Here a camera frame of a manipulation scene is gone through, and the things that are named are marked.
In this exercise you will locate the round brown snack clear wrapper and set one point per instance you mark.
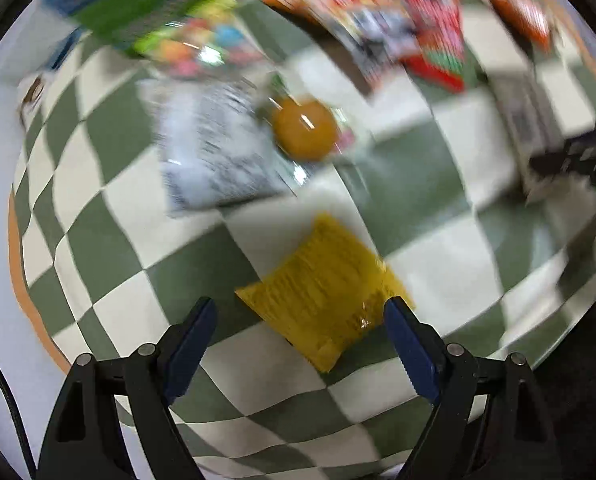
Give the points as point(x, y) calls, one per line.
point(305, 127)

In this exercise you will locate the yellow snack packet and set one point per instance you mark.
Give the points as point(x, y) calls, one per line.
point(323, 285)

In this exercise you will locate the green white checkered cloth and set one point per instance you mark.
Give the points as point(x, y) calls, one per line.
point(418, 180)

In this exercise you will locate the red green snack packet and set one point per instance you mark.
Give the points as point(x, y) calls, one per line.
point(438, 35)

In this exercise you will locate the silver grey snack packet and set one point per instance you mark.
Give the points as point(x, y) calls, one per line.
point(525, 120)

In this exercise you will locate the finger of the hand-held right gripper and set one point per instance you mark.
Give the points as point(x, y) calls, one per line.
point(578, 160)

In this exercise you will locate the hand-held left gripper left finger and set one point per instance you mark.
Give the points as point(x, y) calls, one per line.
point(190, 355)

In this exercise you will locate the white printed snack packet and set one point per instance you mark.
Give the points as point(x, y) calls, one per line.
point(212, 150)

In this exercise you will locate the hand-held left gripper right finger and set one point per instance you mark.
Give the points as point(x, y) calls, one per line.
point(410, 355)

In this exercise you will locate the colourful candy bag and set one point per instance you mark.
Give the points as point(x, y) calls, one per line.
point(197, 40)

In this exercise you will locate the cardboard box with blue print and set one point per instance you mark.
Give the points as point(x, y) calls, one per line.
point(127, 0)

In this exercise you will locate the black white printed packet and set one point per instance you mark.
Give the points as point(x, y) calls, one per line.
point(383, 50)

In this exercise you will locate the bear print pillow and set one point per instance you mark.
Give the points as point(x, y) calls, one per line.
point(32, 91)

